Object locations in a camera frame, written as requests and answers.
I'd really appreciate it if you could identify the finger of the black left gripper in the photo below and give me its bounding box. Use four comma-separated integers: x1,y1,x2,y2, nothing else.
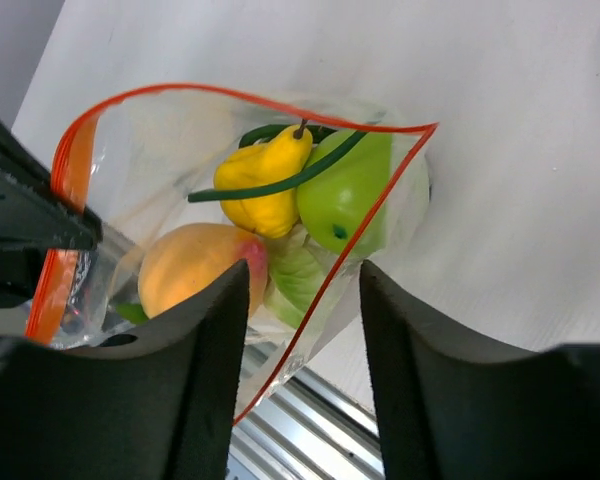
0,120,102,308

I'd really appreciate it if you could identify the aluminium mounting rail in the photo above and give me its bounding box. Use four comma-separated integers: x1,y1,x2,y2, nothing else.
225,367,384,479

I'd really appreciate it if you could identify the green apple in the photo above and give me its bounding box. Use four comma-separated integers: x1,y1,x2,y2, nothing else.
296,133,393,254

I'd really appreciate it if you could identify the orange fruit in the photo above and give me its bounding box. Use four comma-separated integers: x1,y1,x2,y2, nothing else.
138,223,268,318

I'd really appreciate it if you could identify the clear orange-zipper zip bag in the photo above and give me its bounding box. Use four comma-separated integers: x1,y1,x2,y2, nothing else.
25,83,435,420

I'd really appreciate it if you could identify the yellow lemon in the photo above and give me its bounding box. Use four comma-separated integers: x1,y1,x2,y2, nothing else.
213,119,315,240

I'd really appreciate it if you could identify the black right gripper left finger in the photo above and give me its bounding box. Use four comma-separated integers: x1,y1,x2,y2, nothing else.
0,262,249,479

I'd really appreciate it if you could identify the white cauliflower with green leaves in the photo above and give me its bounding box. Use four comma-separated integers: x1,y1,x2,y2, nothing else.
114,224,341,331

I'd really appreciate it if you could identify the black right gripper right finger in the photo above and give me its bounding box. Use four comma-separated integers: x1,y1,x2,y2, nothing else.
359,261,600,479

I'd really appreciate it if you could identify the green scallion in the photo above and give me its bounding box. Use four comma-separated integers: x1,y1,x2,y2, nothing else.
187,122,371,205

